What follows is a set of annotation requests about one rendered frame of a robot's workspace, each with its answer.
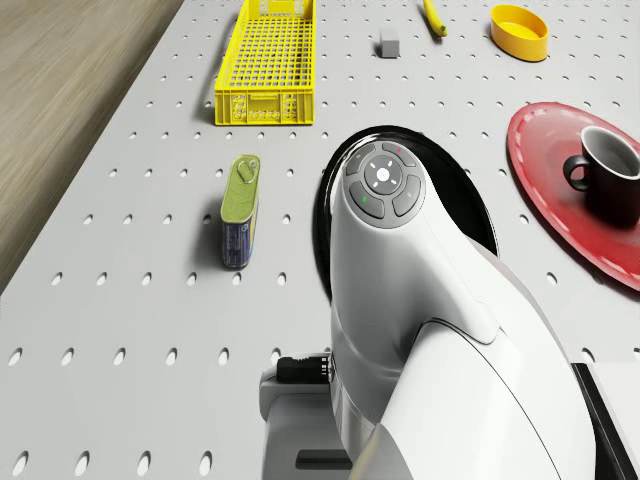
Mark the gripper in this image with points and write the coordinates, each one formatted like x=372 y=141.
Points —
x=295 y=415

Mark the black mug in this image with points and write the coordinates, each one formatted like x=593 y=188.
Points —
x=610 y=200

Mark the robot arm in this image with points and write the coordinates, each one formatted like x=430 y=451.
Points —
x=430 y=310

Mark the flat-sided can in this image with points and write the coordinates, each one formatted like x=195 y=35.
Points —
x=240 y=210

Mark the black plate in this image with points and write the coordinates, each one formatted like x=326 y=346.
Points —
x=467 y=210

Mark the yellow basket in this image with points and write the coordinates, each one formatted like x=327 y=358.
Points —
x=265 y=107

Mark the red plate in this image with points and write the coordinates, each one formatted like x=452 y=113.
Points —
x=542 y=155

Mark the grey cube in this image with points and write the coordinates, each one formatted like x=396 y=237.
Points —
x=388 y=46

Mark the banana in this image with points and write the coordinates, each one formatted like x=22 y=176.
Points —
x=434 y=20

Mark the yellow bowl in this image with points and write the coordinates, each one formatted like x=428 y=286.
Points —
x=520 y=42

